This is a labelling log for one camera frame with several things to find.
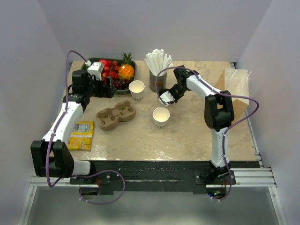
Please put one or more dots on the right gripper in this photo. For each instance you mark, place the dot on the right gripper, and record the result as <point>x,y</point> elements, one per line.
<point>170,90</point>

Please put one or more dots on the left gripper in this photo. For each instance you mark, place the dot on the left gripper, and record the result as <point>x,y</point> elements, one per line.
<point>104,92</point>

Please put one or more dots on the white paper cup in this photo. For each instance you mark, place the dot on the white paper cup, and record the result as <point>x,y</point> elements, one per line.
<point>161,116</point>
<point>136,88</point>

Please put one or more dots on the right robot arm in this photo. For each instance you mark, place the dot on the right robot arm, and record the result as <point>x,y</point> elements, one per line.
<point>218,116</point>

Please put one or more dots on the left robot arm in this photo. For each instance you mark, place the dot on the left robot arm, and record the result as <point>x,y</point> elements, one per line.
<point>51,156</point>

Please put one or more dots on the grey straw holder cup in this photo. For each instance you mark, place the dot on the grey straw holder cup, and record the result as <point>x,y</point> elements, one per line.
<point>161,81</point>

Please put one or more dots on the dark grapes bunch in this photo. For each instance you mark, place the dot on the dark grapes bunch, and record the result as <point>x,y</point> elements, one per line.
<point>121,84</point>

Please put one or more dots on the dark green fruit tray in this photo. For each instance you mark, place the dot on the dark green fruit tray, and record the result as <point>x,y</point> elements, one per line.
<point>119,61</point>

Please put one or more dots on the toy pineapple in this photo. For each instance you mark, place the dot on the toy pineapple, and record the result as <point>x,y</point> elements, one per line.
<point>126,70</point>

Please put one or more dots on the brown cardboard cup carrier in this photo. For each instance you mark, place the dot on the brown cardboard cup carrier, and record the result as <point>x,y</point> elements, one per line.
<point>109,118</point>

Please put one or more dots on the white paper straws bundle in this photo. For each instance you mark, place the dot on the white paper straws bundle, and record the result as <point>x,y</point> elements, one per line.
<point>157,60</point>

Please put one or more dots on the yellow snack bag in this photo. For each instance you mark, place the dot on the yellow snack bag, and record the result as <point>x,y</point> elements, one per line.
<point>81,136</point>

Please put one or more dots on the brown paper bag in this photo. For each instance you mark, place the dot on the brown paper bag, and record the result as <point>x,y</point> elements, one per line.
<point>236,82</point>

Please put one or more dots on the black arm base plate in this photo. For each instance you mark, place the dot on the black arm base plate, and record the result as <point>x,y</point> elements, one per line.
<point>151,176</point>

